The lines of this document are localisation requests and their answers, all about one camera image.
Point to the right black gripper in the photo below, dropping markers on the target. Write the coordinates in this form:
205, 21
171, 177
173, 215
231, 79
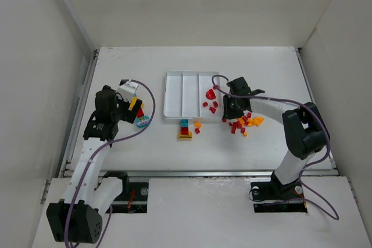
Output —
230, 108

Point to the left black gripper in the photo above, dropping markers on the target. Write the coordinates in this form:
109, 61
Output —
131, 111

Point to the red arch lego piece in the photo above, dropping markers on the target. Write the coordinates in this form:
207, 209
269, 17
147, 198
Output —
210, 94

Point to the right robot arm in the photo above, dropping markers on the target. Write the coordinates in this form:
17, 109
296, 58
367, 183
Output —
304, 129

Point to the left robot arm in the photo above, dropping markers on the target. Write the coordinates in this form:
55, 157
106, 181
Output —
77, 217

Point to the red orange lego pile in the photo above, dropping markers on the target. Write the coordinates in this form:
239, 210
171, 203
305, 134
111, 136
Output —
241, 125

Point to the red teal yellow duplo tower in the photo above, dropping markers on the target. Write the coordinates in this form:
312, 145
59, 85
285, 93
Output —
136, 106

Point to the teal frog duplo piece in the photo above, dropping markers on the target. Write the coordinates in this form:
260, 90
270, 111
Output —
142, 121

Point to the white three-compartment tray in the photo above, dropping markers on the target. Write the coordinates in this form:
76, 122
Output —
184, 93

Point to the teal red yellow duplo stack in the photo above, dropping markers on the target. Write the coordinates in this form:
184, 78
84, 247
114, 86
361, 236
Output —
184, 132

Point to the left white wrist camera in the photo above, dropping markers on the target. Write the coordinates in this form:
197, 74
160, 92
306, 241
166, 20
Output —
127, 89

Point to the aluminium front rail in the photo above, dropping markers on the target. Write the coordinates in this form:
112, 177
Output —
183, 174

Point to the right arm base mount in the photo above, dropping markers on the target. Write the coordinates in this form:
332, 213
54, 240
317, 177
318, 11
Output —
269, 197

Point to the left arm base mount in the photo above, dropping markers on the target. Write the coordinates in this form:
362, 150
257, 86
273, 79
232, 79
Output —
134, 196

